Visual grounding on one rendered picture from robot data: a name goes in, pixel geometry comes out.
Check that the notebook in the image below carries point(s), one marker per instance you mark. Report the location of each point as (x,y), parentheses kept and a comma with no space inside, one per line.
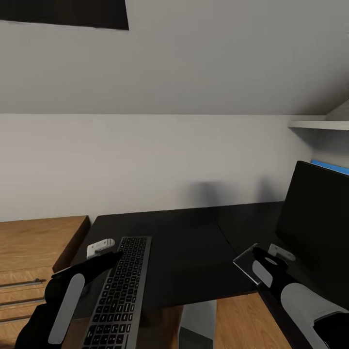
(245,262)

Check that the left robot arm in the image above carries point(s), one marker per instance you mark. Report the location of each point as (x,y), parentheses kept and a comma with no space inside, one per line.
(49,323)

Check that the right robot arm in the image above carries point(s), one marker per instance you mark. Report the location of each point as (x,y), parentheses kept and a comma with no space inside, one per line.
(324,323)

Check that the mouse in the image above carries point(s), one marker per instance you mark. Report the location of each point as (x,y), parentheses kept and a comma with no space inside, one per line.
(85,290)

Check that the monitor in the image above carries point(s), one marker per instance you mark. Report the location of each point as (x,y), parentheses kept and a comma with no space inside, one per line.
(314,225)

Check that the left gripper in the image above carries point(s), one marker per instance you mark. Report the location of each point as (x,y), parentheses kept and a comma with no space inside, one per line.
(105,262)

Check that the keyboard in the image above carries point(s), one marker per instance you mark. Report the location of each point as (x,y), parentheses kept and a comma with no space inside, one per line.
(115,321)

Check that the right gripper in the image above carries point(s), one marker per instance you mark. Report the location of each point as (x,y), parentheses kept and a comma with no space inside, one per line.
(260,253)

